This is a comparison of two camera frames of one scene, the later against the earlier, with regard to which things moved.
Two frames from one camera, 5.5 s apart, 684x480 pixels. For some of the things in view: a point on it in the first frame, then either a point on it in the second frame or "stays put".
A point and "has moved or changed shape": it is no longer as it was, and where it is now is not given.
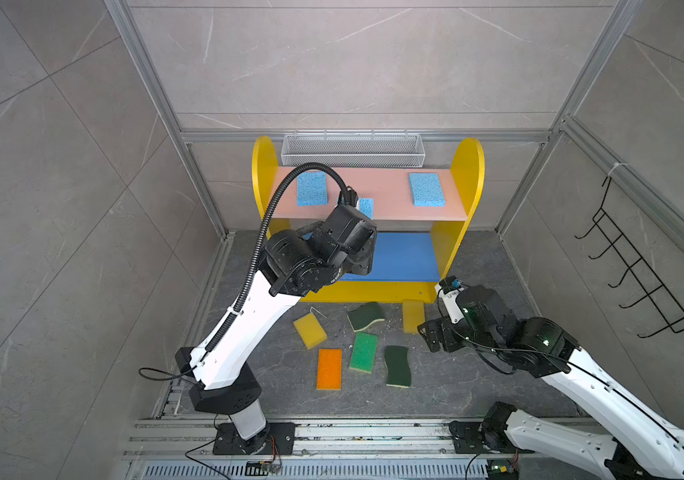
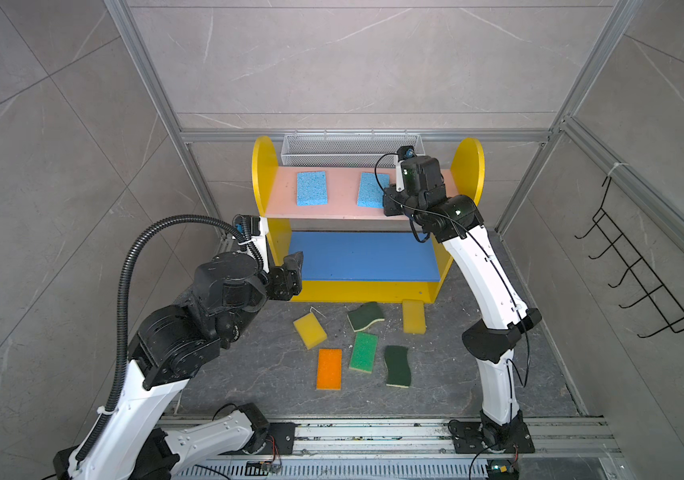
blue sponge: [367, 207] has moved or changed shape
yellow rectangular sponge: [413, 312] stays put
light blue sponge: [311, 188] stays put
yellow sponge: [310, 330] stays put
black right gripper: [445, 327] -> [391, 194]
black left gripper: [363, 255] -> [283, 279]
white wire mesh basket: [352, 149] stays put
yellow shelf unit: [418, 214] stays put
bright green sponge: [364, 352] stays put
